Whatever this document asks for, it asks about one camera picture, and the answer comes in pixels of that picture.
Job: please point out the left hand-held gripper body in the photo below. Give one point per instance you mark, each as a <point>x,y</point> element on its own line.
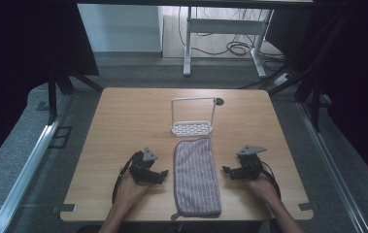
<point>141,168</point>

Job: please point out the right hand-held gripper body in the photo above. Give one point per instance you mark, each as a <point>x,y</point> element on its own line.
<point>251,165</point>

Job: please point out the person's left hand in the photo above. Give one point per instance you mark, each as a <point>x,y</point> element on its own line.
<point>128,192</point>

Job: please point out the person's right hand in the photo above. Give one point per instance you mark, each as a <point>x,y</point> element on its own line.
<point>265,189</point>

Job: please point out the purple striped towel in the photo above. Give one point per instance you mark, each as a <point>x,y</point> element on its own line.
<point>196,176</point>

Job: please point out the person's dark lap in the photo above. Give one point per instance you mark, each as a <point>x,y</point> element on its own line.
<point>178,227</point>

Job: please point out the black metal stand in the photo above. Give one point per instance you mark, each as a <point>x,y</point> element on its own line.
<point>316,97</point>
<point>52,97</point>

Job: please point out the dark curtain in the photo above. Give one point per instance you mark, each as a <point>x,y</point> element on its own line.
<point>359,81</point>
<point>19,64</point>

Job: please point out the aluminium floor rail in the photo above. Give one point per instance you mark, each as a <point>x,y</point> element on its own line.
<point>332,168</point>
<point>26,174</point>

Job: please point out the white desk frame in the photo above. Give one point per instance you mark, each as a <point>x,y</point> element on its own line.
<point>223,26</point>

